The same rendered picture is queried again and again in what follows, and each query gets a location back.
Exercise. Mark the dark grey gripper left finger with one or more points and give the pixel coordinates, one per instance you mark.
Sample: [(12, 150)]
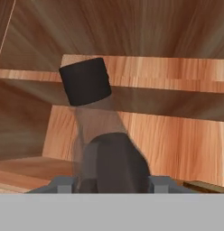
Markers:
[(63, 186)]

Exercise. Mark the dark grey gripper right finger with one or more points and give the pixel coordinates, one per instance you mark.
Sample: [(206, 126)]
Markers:
[(163, 185)]

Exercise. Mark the clear bottle with black cap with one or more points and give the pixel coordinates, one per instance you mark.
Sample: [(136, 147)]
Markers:
[(116, 162)]

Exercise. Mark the wooden cabinet shelf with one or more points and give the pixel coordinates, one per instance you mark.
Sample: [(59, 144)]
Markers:
[(165, 75)]

